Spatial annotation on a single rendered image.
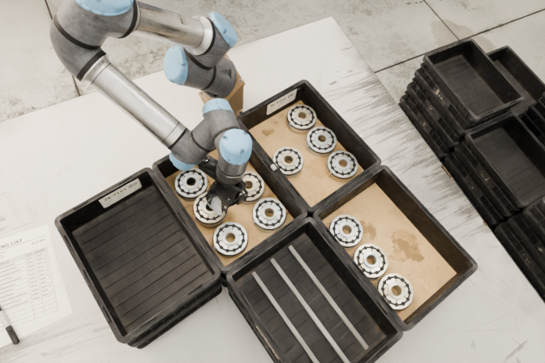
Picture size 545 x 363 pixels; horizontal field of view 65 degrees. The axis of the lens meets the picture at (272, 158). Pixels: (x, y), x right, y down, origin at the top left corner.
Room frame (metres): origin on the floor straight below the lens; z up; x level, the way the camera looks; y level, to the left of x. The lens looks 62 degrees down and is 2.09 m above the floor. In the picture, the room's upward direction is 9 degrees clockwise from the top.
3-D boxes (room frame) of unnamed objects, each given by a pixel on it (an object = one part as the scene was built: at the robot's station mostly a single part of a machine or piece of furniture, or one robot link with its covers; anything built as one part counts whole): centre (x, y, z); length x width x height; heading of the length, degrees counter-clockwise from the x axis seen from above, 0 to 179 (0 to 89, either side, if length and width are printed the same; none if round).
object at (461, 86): (1.40, -0.86, 0.37); 0.40 x 0.30 x 0.45; 34
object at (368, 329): (0.22, -0.17, 0.87); 0.40 x 0.30 x 0.11; 44
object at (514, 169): (1.07, -1.09, 0.31); 0.40 x 0.30 x 0.34; 34
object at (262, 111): (0.71, -0.10, 0.87); 0.40 x 0.30 x 0.11; 44
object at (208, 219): (0.46, 0.16, 0.88); 0.10 x 0.10 x 0.01
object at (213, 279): (0.29, 0.33, 0.92); 0.40 x 0.30 x 0.02; 44
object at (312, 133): (0.77, -0.15, 0.86); 0.10 x 0.10 x 0.01
